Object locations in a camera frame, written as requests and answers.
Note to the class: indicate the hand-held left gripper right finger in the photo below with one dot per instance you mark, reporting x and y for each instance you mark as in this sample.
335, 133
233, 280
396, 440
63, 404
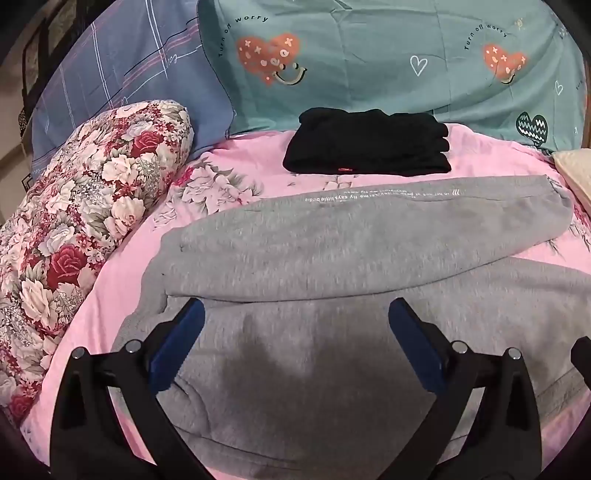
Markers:
415, 344

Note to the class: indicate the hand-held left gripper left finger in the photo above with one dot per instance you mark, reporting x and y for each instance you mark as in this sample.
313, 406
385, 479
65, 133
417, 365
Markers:
178, 344

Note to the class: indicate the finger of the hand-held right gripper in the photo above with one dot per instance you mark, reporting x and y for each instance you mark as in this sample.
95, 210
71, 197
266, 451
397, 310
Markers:
582, 353

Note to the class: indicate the grey sweatshirt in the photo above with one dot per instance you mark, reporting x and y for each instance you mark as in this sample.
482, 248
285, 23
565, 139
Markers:
323, 240

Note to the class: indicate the black folded pants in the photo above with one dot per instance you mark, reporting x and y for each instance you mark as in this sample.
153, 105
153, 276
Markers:
364, 143

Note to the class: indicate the pink floral bed sheet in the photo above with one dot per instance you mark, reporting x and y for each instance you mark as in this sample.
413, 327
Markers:
138, 258

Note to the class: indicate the rolled floral quilt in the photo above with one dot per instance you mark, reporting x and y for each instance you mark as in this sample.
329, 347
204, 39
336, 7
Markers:
83, 217

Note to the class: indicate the blue plaid pillow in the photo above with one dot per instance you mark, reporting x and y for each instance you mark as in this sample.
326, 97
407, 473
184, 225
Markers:
138, 60

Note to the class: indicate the teal heart-print blanket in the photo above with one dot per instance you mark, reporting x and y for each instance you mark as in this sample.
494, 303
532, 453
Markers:
369, 60

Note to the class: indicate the dark window frame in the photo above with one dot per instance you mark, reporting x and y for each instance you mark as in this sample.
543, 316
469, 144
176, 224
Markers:
41, 50

